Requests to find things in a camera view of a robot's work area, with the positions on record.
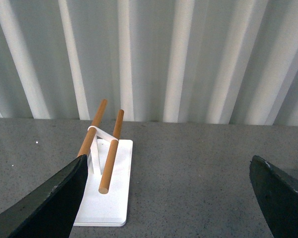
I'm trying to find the white pleated curtain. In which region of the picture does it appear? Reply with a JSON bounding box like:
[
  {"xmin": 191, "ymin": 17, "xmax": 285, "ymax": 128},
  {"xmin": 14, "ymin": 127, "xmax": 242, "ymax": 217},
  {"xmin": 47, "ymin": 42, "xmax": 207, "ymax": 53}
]
[{"xmin": 0, "ymin": 0, "xmax": 298, "ymax": 126}]

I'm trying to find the white wooden towel rack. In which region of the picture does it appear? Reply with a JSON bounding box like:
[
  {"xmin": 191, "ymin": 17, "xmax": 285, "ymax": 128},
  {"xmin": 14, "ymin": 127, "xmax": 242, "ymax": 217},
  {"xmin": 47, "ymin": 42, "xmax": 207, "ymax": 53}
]
[{"xmin": 74, "ymin": 99, "xmax": 133, "ymax": 227}]

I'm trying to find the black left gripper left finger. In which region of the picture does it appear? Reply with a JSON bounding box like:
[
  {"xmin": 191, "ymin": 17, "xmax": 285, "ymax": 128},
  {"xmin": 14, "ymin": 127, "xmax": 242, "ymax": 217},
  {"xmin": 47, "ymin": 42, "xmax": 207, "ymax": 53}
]
[{"xmin": 0, "ymin": 155, "xmax": 88, "ymax": 238}]

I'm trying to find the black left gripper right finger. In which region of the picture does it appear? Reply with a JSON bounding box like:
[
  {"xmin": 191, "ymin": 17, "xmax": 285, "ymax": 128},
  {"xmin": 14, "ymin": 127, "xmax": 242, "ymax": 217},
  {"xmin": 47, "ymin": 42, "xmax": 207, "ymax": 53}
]
[{"xmin": 249, "ymin": 156, "xmax": 298, "ymax": 238}]

